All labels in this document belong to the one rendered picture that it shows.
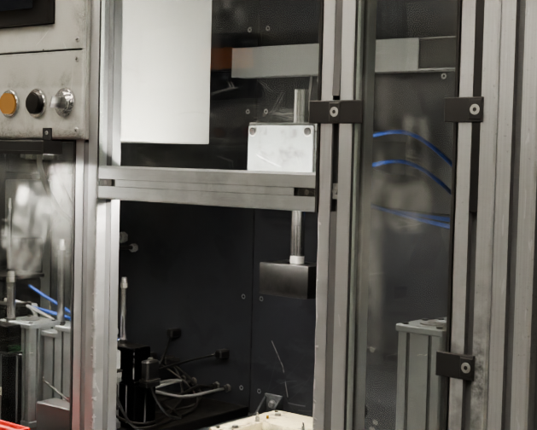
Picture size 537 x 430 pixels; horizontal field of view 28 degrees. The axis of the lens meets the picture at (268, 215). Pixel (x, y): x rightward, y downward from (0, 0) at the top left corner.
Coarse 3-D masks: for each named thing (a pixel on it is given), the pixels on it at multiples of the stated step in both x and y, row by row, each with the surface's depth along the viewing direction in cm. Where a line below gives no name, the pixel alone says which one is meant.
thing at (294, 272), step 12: (300, 216) 149; (300, 228) 150; (300, 240) 150; (300, 252) 150; (264, 264) 150; (276, 264) 149; (288, 264) 148; (300, 264) 148; (312, 264) 149; (264, 276) 151; (276, 276) 149; (288, 276) 148; (300, 276) 147; (312, 276) 147; (264, 288) 151; (276, 288) 149; (288, 288) 148; (300, 288) 147; (312, 288) 147
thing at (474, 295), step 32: (480, 0) 109; (480, 32) 109; (480, 64) 109; (480, 128) 109; (480, 160) 109; (480, 192) 109; (480, 224) 110; (480, 256) 110; (480, 288) 110; (480, 320) 110; (128, 352) 166; (480, 352) 110; (128, 384) 166; (480, 384) 110; (128, 416) 166; (160, 416) 174; (192, 416) 175; (224, 416) 178; (448, 416) 112; (480, 416) 110
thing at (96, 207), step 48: (96, 0) 144; (96, 48) 145; (96, 96) 145; (336, 96) 122; (96, 144) 145; (336, 144) 122; (96, 240) 146; (336, 240) 121; (96, 288) 146; (336, 288) 121; (96, 336) 147; (336, 336) 121; (96, 384) 147; (336, 384) 121
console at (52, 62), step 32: (32, 0) 149; (64, 0) 147; (0, 32) 156; (32, 32) 151; (64, 32) 147; (0, 64) 156; (32, 64) 151; (64, 64) 147; (0, 96) 156; (32, 96) 150; (64, 96) 146; (0, 128) 156; (32, 128) 152; (64, 128) 148
